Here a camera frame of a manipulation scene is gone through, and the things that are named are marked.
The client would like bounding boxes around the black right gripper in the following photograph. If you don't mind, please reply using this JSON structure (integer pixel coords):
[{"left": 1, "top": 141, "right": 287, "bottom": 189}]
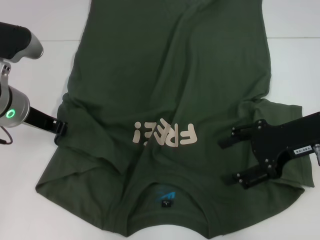
[{"left": 217, "top": 111, "right": 320, "bottom": 197}]

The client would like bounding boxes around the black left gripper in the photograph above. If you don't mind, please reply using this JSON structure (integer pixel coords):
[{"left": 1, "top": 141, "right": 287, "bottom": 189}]
[{"left": 24, "top": 105, "right": 69, "bottom": 146}]

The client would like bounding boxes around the dark green printed t-shirt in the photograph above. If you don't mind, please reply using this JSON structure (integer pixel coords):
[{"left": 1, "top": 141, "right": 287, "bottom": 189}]
[{"left": 34, "top": 0, "right": 316, "bottom": 240}]

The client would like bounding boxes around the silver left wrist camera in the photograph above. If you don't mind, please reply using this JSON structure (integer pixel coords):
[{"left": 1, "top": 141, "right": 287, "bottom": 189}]
[{"left": 0, "top": 21, "right": 45, "bottom": 63}]

